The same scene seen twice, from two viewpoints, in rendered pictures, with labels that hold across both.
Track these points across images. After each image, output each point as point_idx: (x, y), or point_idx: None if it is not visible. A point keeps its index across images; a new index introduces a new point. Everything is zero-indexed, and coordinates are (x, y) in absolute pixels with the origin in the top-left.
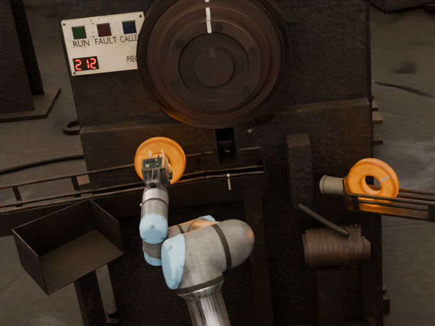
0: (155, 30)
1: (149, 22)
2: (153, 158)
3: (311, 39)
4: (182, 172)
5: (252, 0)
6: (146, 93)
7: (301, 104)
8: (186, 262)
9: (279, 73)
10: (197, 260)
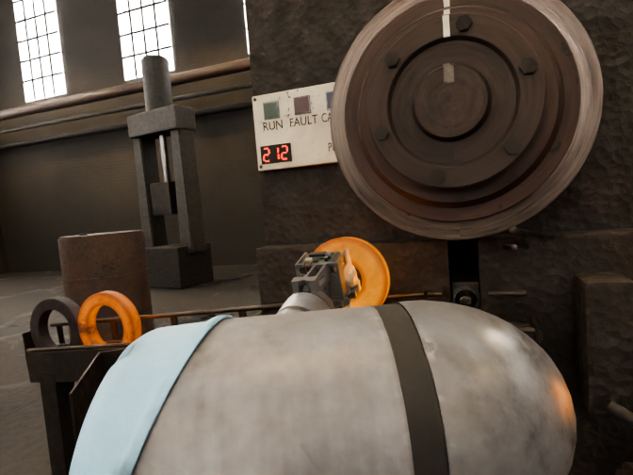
0: (360, 64)
1: (352, 57)
2: (324, 252)
3: (625, 113)
4: (381, 300)
5: (528, 2)
6: (351, 202)
7: (603, 229)
8: (157, 456)
9: (576, 137)
10: (229, 459)
